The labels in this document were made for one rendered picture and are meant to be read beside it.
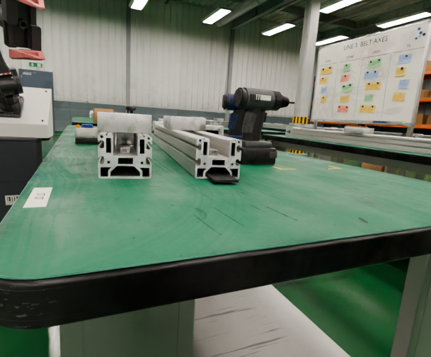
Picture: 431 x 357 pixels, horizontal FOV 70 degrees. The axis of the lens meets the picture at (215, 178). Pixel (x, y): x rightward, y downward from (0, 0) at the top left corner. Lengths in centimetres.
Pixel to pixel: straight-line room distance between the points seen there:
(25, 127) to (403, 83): 338
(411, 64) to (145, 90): 1018
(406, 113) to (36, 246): 360
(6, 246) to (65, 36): 1228
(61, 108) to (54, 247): 1203
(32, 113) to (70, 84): 1088
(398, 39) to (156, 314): 378
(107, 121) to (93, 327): 41
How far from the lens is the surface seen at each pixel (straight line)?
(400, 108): 377
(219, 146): 72
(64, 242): 34
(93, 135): 126
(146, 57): 1273
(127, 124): 68
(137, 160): 62
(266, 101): 92
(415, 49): 381
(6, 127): 150
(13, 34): 85
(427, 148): 212
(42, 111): 154
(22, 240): 35
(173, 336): 45
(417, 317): 80
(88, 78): 1238
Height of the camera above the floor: 91
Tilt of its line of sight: 11 degrees down
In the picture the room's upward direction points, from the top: 4 degrees clockwise
